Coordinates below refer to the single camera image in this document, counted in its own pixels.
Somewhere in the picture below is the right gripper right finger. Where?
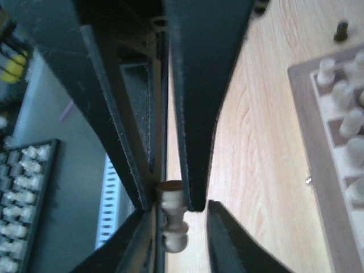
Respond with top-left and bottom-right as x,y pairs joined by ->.
206,200 -> 290,272

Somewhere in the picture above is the wooden chess board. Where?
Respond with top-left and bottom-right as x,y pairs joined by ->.
288,58 -> 363,272

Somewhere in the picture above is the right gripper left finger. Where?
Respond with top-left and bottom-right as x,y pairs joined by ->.
72,210 -> 154,273

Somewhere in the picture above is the white chess piece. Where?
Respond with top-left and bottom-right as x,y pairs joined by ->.
339,107 -> 363,138
331,80 -> 354,110
344,136 -> 363,168

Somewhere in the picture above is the black frame rail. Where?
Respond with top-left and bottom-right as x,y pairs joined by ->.
154,32 -> 169,272

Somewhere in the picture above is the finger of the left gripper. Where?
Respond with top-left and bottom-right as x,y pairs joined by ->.
25,1 -> 152,210
165,1 -> 254,212

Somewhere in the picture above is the dark chess piece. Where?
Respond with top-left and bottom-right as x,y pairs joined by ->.
333,20 -> 349,43

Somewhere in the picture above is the white slotted cable duct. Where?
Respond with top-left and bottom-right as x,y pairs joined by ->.
95,156 -> 134,249

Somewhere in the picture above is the reference chess set picture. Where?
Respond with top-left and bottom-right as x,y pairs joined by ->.
1,139 -> 60,272

